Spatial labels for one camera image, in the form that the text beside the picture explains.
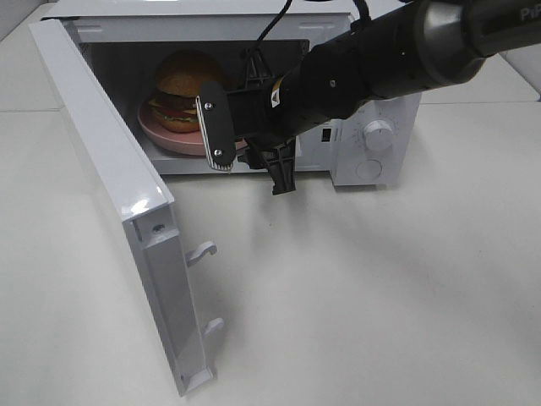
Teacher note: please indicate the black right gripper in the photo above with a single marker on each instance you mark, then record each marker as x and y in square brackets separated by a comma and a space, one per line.
[260, 115]

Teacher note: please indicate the pink plate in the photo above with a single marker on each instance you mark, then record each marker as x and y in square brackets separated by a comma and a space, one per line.
[189, 142]

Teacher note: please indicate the white timer knob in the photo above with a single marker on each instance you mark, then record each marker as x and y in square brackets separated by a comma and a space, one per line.
[378, 135]

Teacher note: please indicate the burger with sesame bun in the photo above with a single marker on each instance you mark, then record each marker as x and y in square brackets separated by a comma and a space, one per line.
[178, 79]

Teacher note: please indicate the round white door button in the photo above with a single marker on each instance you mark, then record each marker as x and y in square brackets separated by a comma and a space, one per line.
[369, 170]

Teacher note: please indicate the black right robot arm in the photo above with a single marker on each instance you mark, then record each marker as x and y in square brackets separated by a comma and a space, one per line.
[423, 45]

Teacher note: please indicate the white microwave door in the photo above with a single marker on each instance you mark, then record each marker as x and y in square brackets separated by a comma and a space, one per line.
[135, 199]

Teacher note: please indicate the white microwave oven body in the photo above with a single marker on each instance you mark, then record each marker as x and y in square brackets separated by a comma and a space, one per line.
[102, 57]

